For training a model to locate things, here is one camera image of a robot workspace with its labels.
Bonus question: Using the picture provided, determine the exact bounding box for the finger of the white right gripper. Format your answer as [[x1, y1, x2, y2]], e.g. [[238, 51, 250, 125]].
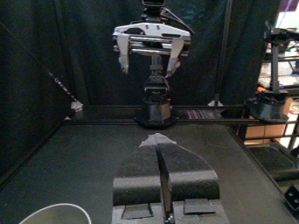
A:
[[117, 34, 133, 75], [165, 38, 186, 79]]

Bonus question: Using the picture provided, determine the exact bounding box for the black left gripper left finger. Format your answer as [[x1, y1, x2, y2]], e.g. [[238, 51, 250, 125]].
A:
[[111, 132, 165, 224]]

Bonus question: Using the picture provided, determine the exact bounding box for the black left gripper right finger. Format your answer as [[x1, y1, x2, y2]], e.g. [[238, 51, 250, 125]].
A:
[[157, 132, 232, 224]]

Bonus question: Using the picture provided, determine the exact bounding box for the grey bowl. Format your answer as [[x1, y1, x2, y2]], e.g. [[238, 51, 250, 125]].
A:
[[18, 202, 94, 224]]

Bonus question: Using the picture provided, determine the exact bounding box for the black cloth curtain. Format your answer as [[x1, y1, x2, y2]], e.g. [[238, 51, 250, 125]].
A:
[[0, 0, 282, 176]]

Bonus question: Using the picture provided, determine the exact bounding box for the white striped label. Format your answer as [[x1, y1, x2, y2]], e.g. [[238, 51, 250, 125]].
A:
[[184, 109, 218, 121]]

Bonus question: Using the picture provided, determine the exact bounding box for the black mesh panel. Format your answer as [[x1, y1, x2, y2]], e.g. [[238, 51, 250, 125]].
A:
[[248, 143, 299, 181]]

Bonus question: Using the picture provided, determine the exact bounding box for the brown cardboard box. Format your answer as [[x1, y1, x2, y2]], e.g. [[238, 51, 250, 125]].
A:
[[245, 97, 296, 145]]

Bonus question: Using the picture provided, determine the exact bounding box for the black power socket block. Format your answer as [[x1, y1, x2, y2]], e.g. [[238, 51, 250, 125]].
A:
[[284, 183, 299, 221]]

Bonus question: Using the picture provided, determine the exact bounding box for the black vertical frame post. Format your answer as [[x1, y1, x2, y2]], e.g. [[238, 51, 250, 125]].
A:
[[216, 0, 236, 107]]

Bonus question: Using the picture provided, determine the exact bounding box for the thin diagonal cable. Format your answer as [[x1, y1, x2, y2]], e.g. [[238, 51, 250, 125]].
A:
[[0, 21, 81, 103]]

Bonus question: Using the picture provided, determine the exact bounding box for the black horizontal frame rail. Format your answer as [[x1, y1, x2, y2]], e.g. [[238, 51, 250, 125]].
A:
[[62, 104, 258, 127]]

